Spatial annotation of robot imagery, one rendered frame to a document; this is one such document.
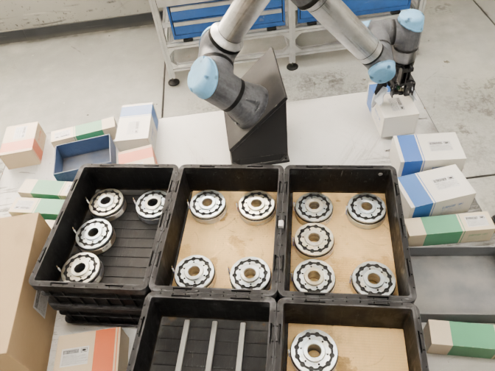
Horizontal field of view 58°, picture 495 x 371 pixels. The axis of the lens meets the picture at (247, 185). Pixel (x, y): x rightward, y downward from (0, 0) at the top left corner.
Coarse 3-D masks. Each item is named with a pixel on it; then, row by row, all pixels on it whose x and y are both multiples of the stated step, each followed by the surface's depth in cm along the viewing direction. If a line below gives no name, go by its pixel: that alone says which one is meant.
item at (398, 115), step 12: (372, 84) 163; (372, 96) 162; (384, 96) 158; (396, 96) 158; (408, 96) 157; (372, 108) 164; (384, 108) 154; (396, 108) 154; (408, 108) 153; (384, 120) 152; (396, 120) 152; (408, 120) 153; (384, 132) 156; (396, 132) 157; (408, 132) 157
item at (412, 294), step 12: (288, 168) 124; (300, 168) 123; (312, 168) 123; (324, 168) 123; (336, 168) 122; (348, 168) 122; (360, 168) 121; (372, 168) 121; (384, 168) 121; (288, 180) 121; (396, 180) 118; (288, 192) 118; (396, 192) 117; (396, 204) 113; (408, 252) 103; (408, 264) 102; (408, 276) 99; (408, 288) 98; (372, 300) 97; (384, 300) 96; (396, 300) 96; (408, 300) 96
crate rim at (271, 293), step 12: (180, 168) 128; (192, 168) 127; (204, 168) 127; (216, 168) 126; (228, 168) 126; (240, 168) 126; (252, 168) 125; (264, 168) 125; (276, 168) 124; (180, 180) 125; (276, 204) 116; (168, 216) 117; (276, 216) 113; (168, 228) 114; (276, 228) 111; (276, 240) 109; (276, 252) 106; (156, 264) 107; (276, 264) 104; (156, 276) 105; (276, 276) 102; (156, 288) 103; (168, 288) 103; (180, 288) 103; (192, 288) 102; (204, 288) 102; (216, 288) 102; (276, 288) 101
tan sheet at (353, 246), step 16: (304, 192) 131; (336, 208) 126; (336, 224) 122; (384, 224) 121; (336, 240) 119; (352, 240) 119; (368, 240) 118; (384, 240) 118; (336, 256) 116; (352, 256) 115; (368, 256) 115; (384, 256) 115; (336, 272) 113; (352, 272) 112; (336, 288) 110
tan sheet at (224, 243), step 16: (192, 192) 135; (224, 192) 133; (240, 192) 133; (272, 192) 132; (192, 224) 127; (224, 224) 126; (240, 224) 125; (272, 224) 124; (192, 240) 123; (208, 240) 123; (224, 240) 122; (240, 240) 122; (256, 240) 121; (272, 240) 121; (208, 256) 119; (224, 256) 119; (240, 256) 118; (256, 256) 118; (272, 256) 118; (224, 272) 116; (224, 288) 113
